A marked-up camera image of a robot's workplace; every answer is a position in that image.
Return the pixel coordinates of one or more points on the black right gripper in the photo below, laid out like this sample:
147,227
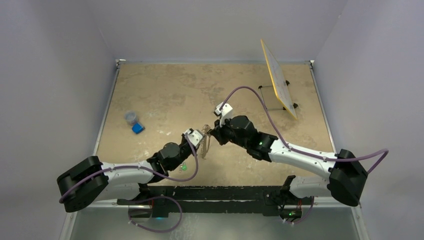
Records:
219,132

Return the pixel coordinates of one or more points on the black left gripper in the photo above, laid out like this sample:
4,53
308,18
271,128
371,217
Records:
185,139

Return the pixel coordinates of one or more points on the green key tag with key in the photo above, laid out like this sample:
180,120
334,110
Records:
182,168

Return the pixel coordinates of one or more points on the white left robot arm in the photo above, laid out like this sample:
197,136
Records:
92,180

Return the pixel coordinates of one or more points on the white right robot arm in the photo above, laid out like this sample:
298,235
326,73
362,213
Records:
346,178

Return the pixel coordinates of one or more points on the blue box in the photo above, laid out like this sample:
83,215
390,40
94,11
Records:
137,128

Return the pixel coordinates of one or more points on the clear jar of paperclips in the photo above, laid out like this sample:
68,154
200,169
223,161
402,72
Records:
131,118

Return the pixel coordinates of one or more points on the yellow framed whiteboard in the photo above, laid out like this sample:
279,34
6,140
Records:
278,80

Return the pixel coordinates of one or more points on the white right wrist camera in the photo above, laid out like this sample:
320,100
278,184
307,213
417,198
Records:
223,111

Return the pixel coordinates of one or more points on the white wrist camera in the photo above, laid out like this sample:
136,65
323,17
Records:
195,137
223,111

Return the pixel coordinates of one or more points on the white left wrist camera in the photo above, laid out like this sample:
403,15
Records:
195,137

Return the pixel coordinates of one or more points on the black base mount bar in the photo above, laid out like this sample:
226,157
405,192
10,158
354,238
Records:
269,201

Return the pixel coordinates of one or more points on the aluminium table rail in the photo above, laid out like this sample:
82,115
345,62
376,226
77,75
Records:
70,218

